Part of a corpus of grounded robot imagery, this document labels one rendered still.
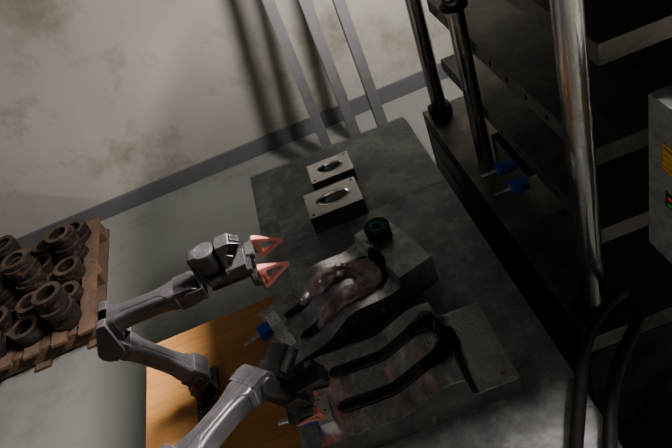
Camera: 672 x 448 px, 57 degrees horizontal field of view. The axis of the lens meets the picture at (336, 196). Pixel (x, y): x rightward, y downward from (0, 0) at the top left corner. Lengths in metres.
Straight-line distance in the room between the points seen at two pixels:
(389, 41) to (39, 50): 2.13
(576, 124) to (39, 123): 3.48
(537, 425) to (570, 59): 0.84
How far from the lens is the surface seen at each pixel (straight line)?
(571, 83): 1.29
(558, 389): 1.66
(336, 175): 2.35
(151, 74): 4.06
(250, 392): 1.34
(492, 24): 2.08
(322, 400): 1.58
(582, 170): 1.42
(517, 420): 1.62
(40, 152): 4.37
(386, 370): 1.65
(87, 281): 3.89
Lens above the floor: 2.20
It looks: 37 degrees down
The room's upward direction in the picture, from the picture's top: 22 degrees counter-clockwise
